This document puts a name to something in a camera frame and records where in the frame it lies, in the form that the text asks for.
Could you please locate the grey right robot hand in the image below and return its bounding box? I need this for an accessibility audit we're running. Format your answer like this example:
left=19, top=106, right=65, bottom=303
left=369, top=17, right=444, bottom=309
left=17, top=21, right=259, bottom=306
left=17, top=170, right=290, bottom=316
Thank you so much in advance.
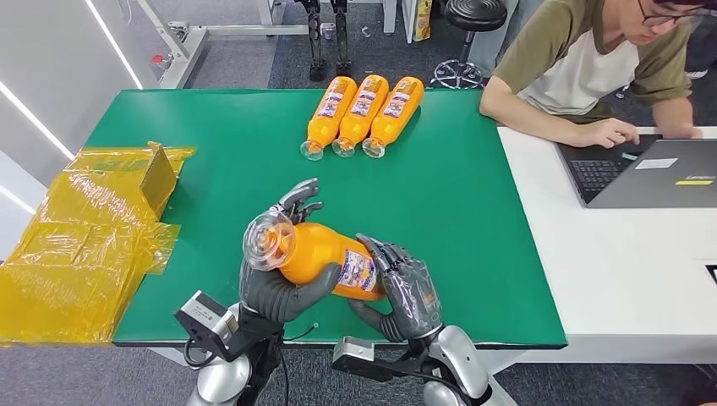
left=347, top=233, right=444, bottom=343

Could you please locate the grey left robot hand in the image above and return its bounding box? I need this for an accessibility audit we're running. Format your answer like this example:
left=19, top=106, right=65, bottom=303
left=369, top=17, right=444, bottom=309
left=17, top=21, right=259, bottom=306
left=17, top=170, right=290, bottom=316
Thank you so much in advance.
left=238, top=178, right=343, bottom=326

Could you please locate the person's right hand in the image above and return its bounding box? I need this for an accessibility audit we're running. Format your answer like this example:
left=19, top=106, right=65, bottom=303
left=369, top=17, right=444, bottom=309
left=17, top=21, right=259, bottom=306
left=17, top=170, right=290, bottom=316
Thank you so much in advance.
left=576, top=118, right=641, bottom=149

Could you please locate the orange juice bottle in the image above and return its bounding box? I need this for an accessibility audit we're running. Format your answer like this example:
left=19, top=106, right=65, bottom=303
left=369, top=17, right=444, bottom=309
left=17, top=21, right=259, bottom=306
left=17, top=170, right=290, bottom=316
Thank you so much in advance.
left=361, top=76, right=424, bottom=160
left=331, top=74, right=390, bottom=159
left=242, top=210, right=387, bottom=303
left=299, top=76, right=358, bottom=162

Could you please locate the grey laptop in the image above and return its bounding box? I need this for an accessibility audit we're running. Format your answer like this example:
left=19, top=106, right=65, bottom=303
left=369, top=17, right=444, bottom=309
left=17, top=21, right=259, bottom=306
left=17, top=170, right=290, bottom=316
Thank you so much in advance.
left=556, top=134, right=717, bottom=210

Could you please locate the person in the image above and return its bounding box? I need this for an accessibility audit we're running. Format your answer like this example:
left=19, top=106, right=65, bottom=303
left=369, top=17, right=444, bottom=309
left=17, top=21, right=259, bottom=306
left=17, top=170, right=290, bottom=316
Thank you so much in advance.
left=479, top=0, right=717, bottom=151

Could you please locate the green table mat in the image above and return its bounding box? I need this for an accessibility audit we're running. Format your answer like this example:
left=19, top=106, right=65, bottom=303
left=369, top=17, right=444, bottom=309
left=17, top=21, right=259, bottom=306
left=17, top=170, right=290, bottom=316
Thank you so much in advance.
left=84, top=88, right=568, bottom=350

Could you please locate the black round stool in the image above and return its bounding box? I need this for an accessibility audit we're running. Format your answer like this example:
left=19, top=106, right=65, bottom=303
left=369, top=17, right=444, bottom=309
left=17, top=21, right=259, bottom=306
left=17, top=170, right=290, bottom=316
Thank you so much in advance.
left=431, top=0, right=509, bottom=91

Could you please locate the yellow film wrapped cardboard box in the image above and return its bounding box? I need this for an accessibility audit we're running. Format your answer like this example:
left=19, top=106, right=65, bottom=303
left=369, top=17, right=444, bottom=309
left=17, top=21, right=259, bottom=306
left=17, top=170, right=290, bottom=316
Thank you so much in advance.
left=0, top=141, right=196, bottom=346

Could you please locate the yellow printed carton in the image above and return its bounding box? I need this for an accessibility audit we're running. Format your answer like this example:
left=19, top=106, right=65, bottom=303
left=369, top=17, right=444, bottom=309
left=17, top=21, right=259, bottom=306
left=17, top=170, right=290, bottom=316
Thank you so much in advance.
left=413, top=0, right=434, bottom=44

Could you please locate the black robot leg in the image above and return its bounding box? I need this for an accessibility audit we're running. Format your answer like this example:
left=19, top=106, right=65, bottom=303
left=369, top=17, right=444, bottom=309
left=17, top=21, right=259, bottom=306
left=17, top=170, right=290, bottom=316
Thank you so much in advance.
left=295, top=0, right=330, bottom=84
left=330, top=0, right=354, bottom=78

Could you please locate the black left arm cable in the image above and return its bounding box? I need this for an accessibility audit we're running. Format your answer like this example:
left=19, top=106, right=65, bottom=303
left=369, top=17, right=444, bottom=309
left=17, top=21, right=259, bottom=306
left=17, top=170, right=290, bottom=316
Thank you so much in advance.
left=278, top=321, right=320, bottom=406

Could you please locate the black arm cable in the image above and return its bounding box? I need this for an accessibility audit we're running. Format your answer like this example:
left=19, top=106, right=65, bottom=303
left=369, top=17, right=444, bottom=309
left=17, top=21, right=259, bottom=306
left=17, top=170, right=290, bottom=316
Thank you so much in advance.
left=278, top=321, right=320, bottom=406
left=389, top=366, right=477, bottom=406

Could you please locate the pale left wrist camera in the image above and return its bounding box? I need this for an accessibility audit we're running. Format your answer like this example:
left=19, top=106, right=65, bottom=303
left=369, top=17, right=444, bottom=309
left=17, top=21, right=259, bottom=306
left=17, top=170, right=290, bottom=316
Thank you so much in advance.
left=173, top=290, right=240, bottom=363

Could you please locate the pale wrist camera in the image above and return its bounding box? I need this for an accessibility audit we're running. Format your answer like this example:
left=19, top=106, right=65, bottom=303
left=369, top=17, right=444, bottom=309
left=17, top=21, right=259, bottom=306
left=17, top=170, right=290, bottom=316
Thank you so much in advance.
left=331, top=336, right=394, bottom=383
left=173, top=290, right=240, bottom=363

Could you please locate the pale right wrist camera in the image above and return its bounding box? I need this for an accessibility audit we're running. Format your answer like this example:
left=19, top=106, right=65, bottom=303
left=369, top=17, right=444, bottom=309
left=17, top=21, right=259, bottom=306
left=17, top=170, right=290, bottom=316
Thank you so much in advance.
left=331, top=336, right=394, bottom=383

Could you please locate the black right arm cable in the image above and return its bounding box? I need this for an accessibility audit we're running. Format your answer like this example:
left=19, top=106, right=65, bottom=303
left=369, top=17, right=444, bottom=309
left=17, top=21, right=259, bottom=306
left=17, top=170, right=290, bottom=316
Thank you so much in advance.
left=389, top=366, right=477, bottom=406

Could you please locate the white metal stand frame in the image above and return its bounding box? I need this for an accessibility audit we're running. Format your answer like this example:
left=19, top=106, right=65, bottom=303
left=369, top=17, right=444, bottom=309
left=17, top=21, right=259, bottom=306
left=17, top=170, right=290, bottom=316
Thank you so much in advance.
left=137, top=0, right=310, bottom=91

